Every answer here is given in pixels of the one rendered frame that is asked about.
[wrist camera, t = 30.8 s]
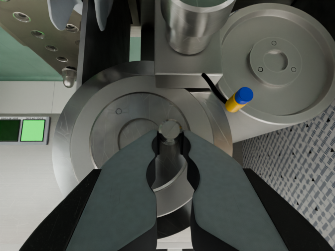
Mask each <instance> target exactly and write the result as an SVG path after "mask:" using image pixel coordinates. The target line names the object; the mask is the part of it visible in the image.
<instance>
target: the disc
mask: <svg viewBox="0 0 335 251"><path fill-rule="evenodd" d="M142 75H145V76H155V75H154V61H131V62H126V63H122V64H118V65H115V66H112V67H110V68H107V69H105V70H103V71H101V72H99V73H98V74H96V75H94V76H93V77H91V78H90V79H89V80H87V81H86V82H85V83H84V84H83V85H82V86H80V87H79V88H78V90H77V91H76V92H75V93H74V94H73V95H72V97H71V98H70V99H69V101H68V102H67V104H66V105H65V107H64V109H63V111H62V112H61V115H60V117H59V119H58V122H57V125H56V128H55V132H54V136H53V144H52V162H53V169H54V173H55V177H56V180H57V183H58V186H59V188H60V191H61V193H62V195H63V196H64V198H65V197H66V196H67V195H68V194H69V193H70V192H71V191H72V190H73V189H74V188H75V187H76V186H77V185H78V184H79V183H78V181H77V179H76V177H75V174H74V171H73V168H72V164H71V158H70V140H71V134H72V130H73V127H74V124H75V121H76V119H77V117H78V115H79V113H80V111H81V110H82V108H83V107H84V105H85V104H86V103H87V102H88V101H89V99H90V98H91V97H92V96H93V95H94V94H96V93H97V92H98V91H99V90H100V89H102V88H103V87H105V86H107V85H109V84H111V83H113V82H115V81H117V80H120V79H123V78H127V77H131V76H142ZM185 89H186V90H188V91H189V92H190V93H191V94H192V95H193V96H194V97H195V98H196V99H197V100H198V101H199V102H200V104H201V105H202V107H203V108H204V110H205V112H206V113H207V116H208V118H209V120H210V123H211V126H212V130H213V135H214V145H215V146H217V147H219V148H220V149H222V150H223V151H225V152H226V153H227V154H229V155H230V156H231V157H232V153H233V144H232V135H231V129H230V125H229V122H228V119H227V116H226V114H225V111H224V109H223V107H222V105H221V104H220V102H219V100H218V99H217V97H216V96H215V95H214V93H213V92H212V91H211V90H210V89H209V88H185ZM191 205H192V199H191V200H190V201H188V202H187V203H186V204H185V205H183V206H182V207H180V208H179V209H177V210H175V211H174V212H171V213H169V214H167V215H164V216H161V217H157V239H162V238H166V237H169V236H172V235H174V234H177V233H179V232H181V231H183V230H185V229H186V228H188V227H190V215H191Z"/></svg>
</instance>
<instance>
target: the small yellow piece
mask: <svg viewBox="0 0 335 251"><path fill-rule="evenodd" d="M201 76H202V77H203V78H204V80H205V81H206V82H207V83H208V85H209V86H210V88H211V89H212V91H213V92H214V94H215V95H216V96H217V97H218V98H219V99H220V100H221V101H222V102H223V103H224V104H225V107H226V109H227V110H228V111H229V112H232V113H234V112H236V111H238V110H239V109H241V108H242V107H243V106H245V105H246V104H247V103H248V102H249V101H251V100H252V99H253V92H252V90H251V89H250V88H248V87H242V88H241V89H239V90H238V91H237V92H235V93H234V94H233V95H232V96H231V97H230V98H229V99H228V100H227V99H226V98H224V97H223V96H222V95H221V93H220V92H219V91H218V90H217V88H216V87H215V85H214V84H213V82H212V81H211V79H210V78H209V77H208V76H207V75H206V74H205V73H202V75H201Z"/></svg>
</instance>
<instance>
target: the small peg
mask: <svg viewBox="0 0 335 251"><path fill-rule="evenodd" d="M159 133H160V140H161V142H162V143H163V144H164V145H167V146H172V145H174V144H176V143H177V141H178V140H179V138H180V136H181V133H182V127H181V125H180V123H179V122H178V121H176V120H174V119H167V120H165V121H163V122H162V123H161V124H160V126H159Z"/></svg>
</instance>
